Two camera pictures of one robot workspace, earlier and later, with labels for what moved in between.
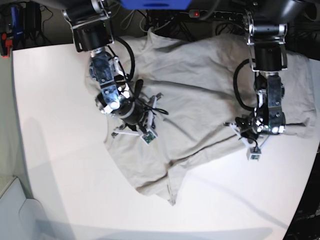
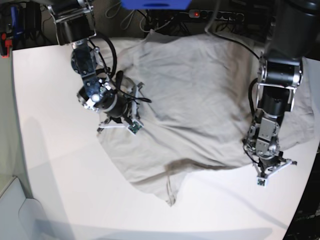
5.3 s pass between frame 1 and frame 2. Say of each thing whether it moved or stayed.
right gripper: moved
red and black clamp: stayed
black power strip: stayed
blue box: stayed
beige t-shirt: moved
